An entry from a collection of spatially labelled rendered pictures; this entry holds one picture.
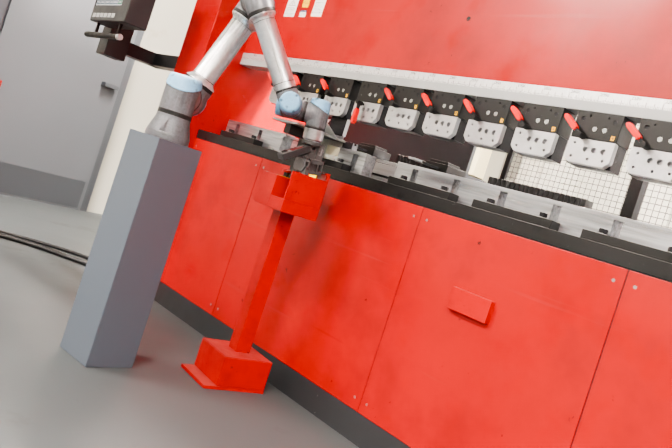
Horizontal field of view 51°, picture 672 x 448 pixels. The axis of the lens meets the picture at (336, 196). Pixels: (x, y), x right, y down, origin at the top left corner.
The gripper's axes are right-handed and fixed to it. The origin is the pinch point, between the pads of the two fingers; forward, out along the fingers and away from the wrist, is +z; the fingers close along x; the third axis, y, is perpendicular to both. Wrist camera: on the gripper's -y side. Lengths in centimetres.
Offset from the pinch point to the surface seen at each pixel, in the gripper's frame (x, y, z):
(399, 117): -4, 36, -37
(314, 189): -4.9, 4.9, -3.4
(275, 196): 1.0, -6.7, 2.3
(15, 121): 345, -28, 14
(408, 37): 5, 38, -69
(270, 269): 2.2, -0.6, 29.1
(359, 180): -5.8, 23.1, -10.2
